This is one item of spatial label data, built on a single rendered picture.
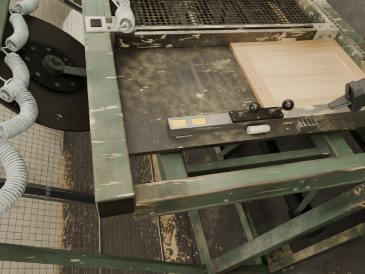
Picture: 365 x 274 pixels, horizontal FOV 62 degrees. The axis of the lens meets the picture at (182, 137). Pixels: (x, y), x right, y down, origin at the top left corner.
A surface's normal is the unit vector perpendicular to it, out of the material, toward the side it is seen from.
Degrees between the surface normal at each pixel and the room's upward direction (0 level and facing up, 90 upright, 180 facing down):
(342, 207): 0
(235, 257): 0
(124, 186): 55
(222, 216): 0
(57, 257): 97
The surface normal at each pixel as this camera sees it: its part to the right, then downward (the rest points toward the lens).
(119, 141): 0.13, -0.62
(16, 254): 0.71, 0.19
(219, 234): -0.72, -0.27
